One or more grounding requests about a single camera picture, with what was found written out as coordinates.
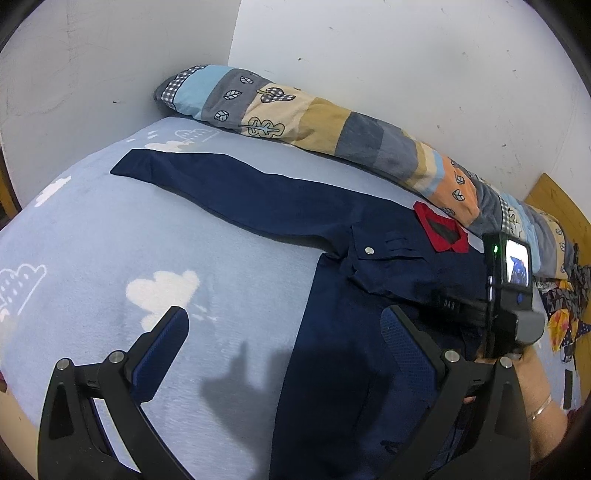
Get navy blue work jacket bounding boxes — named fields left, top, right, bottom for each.
left=113, top=150, right=486, bottom=479

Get person's right forearm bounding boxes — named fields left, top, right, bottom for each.
left=528, top=394, right=568, bottom=463

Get person's right hand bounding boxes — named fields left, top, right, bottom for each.
left=464, top=345, right=553, bottom=416

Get colourful patterned crumpled cloth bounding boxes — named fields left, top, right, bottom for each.
left=537, top=265, right=590, bottom=363

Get black smartphone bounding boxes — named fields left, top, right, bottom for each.
left=562, top=369, right=573, bottom=410

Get wooden headboard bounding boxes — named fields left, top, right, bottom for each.
left=525, top=173, right=591, bottom=265

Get light blue cloud bedsheet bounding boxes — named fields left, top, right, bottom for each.
left=0, top=115, right=583, bottom=480

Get striped patchwork rolled quilt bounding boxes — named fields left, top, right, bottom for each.
left=154, top=65, right=575, bottom=279

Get silver bracelet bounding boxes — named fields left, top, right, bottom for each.
left=526, top=393, right=554, bottom=422

